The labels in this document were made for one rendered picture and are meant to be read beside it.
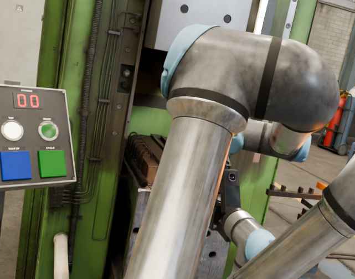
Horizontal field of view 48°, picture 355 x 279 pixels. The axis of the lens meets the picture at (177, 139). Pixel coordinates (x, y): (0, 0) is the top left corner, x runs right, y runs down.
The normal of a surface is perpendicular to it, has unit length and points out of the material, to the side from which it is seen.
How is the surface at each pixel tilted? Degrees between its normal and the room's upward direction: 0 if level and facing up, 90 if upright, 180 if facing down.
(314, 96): 98
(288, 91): 99
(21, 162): 60
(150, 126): 90
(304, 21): 90
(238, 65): 77
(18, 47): 90
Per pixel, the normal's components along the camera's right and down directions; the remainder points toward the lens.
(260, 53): -0.10, -0.40
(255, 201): 0.28, 0.25
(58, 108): 0.65, -0.24
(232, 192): 0.36, -0.22
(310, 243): -0.47, 0.14
